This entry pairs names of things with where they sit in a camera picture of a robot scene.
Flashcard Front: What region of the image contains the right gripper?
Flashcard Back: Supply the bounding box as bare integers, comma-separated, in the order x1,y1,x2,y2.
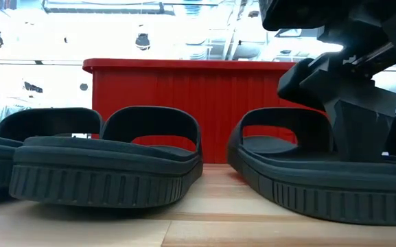
277,0,396,163

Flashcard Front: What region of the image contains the black rubber slide sandal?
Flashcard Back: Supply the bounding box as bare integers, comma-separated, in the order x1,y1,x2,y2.
8,105,205,209
0,107,103,203
226,106,396,226

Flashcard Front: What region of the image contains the red plastic bin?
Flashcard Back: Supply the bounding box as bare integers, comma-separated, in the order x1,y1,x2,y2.
82,58,327,165

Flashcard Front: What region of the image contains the black ceiling dome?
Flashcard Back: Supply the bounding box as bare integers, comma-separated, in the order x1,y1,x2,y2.
135,32,151,51

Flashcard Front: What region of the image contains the rectangular grey ceiling duct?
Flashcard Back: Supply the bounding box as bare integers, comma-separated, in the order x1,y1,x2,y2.
275,27,324,39

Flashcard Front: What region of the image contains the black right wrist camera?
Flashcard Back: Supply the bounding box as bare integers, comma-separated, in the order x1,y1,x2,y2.
258,0,396,32

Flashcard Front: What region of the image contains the dark wall fixture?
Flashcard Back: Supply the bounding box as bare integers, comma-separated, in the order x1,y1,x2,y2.
23,80,44,94

